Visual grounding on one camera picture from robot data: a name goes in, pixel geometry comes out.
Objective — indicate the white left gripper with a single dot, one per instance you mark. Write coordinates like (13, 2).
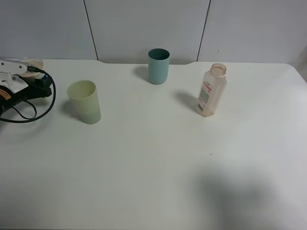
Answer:
(10, 82)

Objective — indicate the clear plastic drink bottle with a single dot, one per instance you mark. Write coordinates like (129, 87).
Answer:
(212, 89)

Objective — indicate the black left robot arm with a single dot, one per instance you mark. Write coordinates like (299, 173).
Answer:
(6, 101)

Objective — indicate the light green plastic cup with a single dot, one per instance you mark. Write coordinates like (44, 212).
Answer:
(83, 95)

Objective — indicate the teal plastic cup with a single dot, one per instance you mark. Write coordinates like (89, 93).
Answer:
(158, 65)

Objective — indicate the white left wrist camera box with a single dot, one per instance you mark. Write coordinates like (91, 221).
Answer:
(13, 67)

